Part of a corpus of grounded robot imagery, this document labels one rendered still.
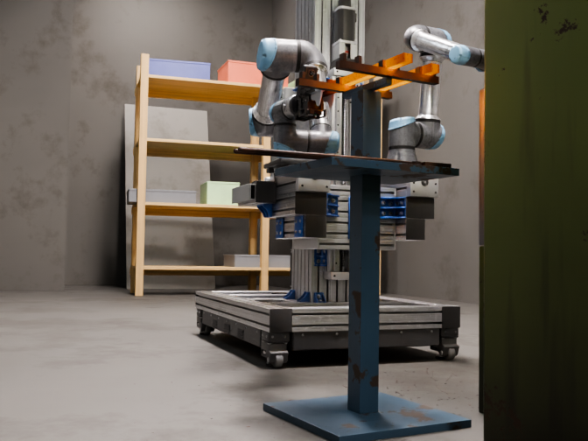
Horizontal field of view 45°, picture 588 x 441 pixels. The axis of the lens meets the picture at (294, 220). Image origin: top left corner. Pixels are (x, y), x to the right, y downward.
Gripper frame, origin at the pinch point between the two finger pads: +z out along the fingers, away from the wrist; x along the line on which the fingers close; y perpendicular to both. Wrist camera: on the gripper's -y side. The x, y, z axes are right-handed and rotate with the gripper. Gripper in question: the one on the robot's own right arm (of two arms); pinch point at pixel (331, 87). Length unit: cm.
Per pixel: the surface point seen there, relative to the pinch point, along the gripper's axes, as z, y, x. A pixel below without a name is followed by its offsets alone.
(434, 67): 33.2, 0.3, -11.8
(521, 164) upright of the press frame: 62, 29, -14
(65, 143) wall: -626, -70, -33
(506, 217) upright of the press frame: 58, 41, -13
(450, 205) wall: -370, -3, -362
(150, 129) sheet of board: -700, -107, -151
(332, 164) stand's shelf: 33.8, 28.2, 19.4
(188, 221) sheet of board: -662, 11, -191
